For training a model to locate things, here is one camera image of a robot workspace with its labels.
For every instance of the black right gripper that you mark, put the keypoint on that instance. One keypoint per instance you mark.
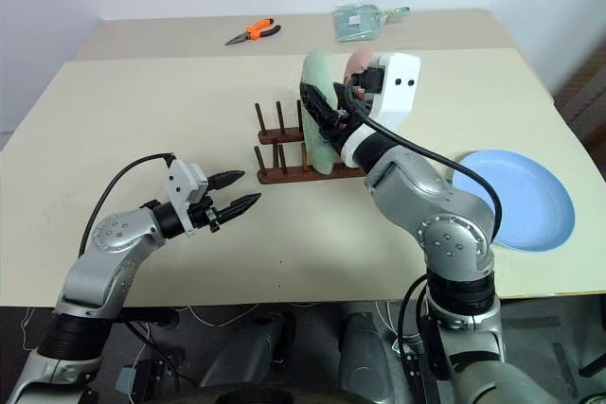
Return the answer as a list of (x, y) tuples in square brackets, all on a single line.
[(340, 127)]

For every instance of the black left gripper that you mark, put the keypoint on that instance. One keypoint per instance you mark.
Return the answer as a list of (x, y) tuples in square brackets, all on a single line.
[(204, 216)]

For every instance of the pink plate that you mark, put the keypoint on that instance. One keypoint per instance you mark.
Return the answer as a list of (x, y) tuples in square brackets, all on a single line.
[(357, 61)]

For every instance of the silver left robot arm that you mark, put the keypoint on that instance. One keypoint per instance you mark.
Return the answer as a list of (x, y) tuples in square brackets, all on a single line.
[(109, 252)]

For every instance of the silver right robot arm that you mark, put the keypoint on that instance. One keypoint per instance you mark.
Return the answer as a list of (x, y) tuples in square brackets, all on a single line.
[(426, 196)]

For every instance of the dark wooden dish rack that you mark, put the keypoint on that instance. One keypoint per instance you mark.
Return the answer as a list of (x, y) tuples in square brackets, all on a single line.
[(284, 174)]

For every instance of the green plate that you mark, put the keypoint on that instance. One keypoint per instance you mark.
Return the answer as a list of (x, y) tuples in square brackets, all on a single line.
[(318, 77)]

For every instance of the green packaged cloth bag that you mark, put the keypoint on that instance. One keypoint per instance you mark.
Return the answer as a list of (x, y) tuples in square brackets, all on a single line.
[(355, 23)]

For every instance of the dark grey rounded shape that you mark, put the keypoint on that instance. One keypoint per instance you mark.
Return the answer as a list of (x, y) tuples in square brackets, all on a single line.
[(251, 352), (367, 356)]

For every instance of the small grey-blue box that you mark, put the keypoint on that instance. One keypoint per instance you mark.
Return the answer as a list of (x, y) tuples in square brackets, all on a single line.
[(137, 378)]

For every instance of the blue plate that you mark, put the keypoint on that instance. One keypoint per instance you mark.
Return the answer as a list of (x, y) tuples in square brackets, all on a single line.
[(530, 196)]

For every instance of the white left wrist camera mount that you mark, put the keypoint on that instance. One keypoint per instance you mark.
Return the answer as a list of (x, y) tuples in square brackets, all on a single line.
[(182, 186)]

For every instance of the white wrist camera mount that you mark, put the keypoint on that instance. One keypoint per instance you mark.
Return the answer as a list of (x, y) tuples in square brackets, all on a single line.
[(182, 186), (402, 94)]

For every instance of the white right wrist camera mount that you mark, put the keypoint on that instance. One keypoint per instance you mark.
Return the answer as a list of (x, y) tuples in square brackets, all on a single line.
[(402, 94)]

